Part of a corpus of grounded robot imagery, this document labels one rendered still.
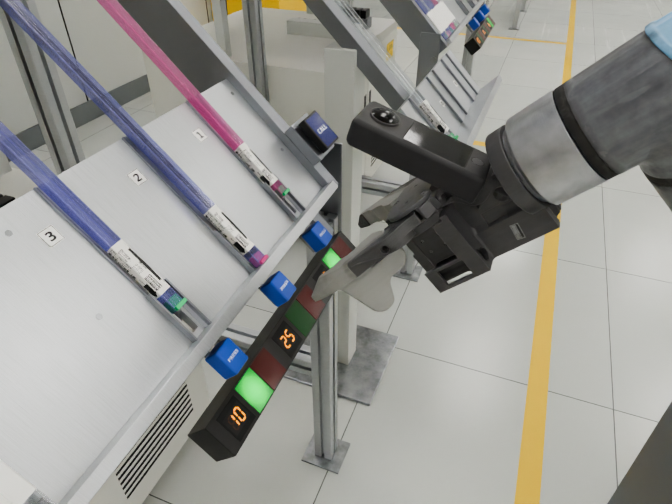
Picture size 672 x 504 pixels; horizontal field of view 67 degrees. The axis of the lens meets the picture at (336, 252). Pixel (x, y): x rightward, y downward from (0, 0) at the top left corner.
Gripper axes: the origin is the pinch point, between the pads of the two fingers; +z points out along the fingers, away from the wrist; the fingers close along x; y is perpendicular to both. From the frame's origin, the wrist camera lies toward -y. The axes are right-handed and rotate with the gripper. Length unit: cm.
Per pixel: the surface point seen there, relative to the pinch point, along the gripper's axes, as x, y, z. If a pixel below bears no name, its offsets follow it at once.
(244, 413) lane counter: -13.4, 5.0, 10.9
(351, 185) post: 48, 4, 26
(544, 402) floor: 56, 79, 29
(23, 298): -19.6, -15.7, 10.0
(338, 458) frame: 22, 48, 59
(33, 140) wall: 121, -91, 196
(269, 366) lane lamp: -7.5, 4.6, 10.9
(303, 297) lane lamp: 2.8, 3.5, 10.9
